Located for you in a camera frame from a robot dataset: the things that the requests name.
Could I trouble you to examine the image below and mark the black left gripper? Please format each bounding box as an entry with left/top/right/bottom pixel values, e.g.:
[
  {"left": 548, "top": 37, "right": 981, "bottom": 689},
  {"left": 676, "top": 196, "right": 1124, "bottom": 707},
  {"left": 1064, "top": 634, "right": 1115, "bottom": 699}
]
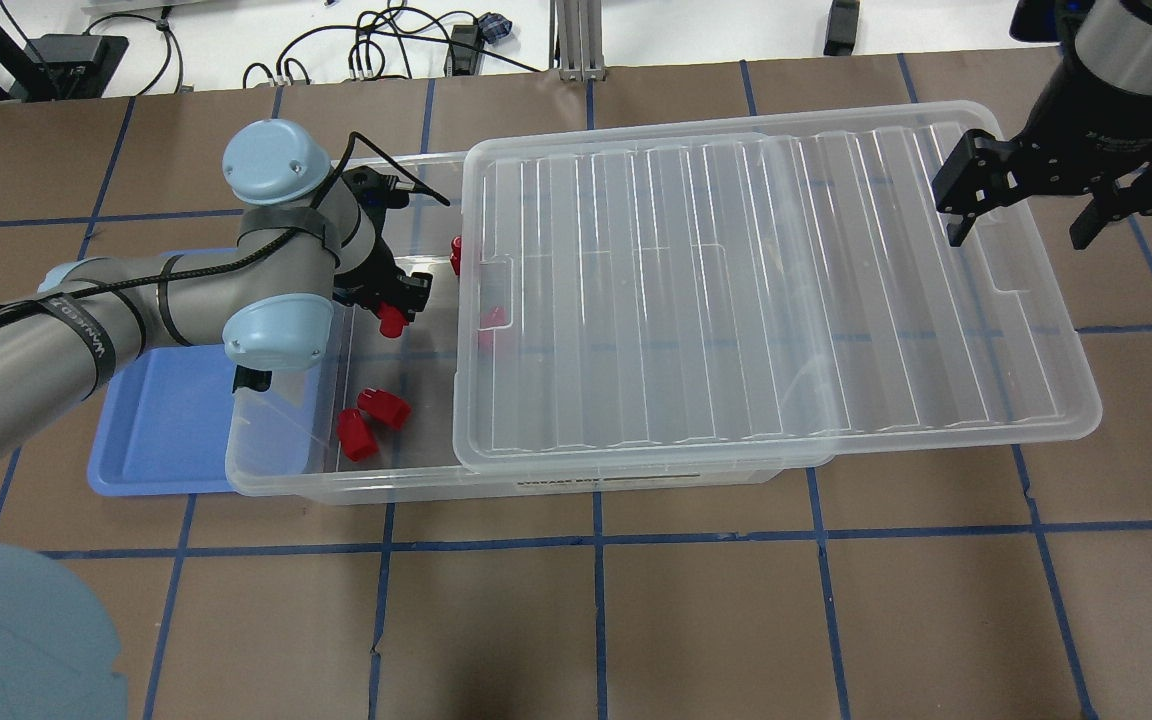
[{"left": 332, "top": 168, "right": 433, "bottom": 323}]

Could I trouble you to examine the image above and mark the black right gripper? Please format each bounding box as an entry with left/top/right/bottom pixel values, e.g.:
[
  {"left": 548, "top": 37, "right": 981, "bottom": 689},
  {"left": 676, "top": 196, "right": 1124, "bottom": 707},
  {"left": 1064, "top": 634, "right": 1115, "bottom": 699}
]
[{"left": 933, "top": 60, "right": 1152, "bottom": 251}]

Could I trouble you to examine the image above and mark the red block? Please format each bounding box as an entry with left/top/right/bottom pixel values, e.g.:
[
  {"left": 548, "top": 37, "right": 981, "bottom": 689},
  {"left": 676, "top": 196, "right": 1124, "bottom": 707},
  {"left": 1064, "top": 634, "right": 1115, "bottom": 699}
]
[
  {"left": 335, "top": 407, "right": 379, "bottom": 462},
  {"left": 376, "top": 302, "right": 410, "bottom": 340},
  {"left": 476, "top": 306, "right": 511, "bottom": 354},
  {"left": 356, "top": 387, "right": 412, "bottom": 430},
  {"left": 449, "top": 234, "right": 463, "bottom": 278}
]

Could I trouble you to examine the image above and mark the clear plastic box lid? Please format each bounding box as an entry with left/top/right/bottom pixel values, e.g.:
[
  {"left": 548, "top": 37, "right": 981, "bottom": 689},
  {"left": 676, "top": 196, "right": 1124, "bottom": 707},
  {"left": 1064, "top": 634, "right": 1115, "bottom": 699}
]
[{"left": 450, "top": 100, "right": 1102, "bottom": 478}]

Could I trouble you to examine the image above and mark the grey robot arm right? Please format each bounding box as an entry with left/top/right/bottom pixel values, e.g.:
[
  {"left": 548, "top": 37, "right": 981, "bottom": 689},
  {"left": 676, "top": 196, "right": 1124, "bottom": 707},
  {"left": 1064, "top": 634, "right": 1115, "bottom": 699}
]
[{"left": 931, "top": 1, "right": 1152, "bottom": 250}]

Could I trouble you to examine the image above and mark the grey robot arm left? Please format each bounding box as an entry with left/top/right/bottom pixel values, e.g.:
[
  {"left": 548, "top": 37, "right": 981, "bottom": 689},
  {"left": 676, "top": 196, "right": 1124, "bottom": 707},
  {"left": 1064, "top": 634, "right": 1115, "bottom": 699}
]
[{"left": 0, "top": 119, "right": 448, "bottom": 457}]

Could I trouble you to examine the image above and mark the clear plastic storage box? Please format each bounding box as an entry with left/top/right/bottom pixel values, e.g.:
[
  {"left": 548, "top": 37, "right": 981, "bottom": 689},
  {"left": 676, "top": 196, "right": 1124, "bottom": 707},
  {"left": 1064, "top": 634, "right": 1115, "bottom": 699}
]
[{"left": 227, "top": 136, "right": 840, "bottom": 503}]

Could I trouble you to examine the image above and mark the blue plastic tray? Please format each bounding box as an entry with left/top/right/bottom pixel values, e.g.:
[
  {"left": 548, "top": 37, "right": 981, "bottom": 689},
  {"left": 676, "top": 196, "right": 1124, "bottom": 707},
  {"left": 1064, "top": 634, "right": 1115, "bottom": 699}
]
[{"left": 88, "top": 247, "right": 338, "bottom": 498}]

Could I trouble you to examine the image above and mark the black power adapter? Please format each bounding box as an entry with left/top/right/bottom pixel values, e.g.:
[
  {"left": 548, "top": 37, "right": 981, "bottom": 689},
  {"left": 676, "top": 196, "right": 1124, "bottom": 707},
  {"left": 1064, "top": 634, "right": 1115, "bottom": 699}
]
[{"left": 24, "top": 33, "right": 131, "bottom": 100}]

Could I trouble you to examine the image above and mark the aluminium frame post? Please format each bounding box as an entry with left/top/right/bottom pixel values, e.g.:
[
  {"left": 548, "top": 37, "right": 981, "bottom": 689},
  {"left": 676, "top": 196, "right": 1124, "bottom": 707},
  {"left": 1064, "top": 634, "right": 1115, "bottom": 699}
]
[{"left": 550, "top": 0, "right": 607, "bottom": 82}]

